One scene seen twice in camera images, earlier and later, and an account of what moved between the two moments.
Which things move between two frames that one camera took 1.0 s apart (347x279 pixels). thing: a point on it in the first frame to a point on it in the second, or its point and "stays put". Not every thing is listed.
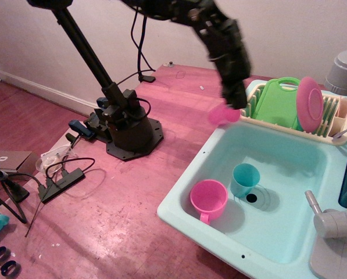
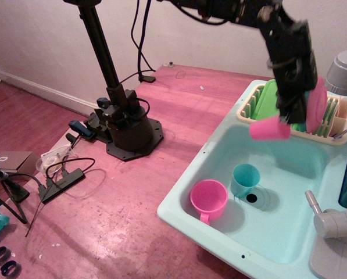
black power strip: x=77 y=175 stays put
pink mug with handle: x=209 y=197 stays put
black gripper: x=221 y=37 to x=295 y=67
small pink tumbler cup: x=223 y=114 to x=271 y=129
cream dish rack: x=335 y=125 stays put
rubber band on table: x=180 y=74 stays put
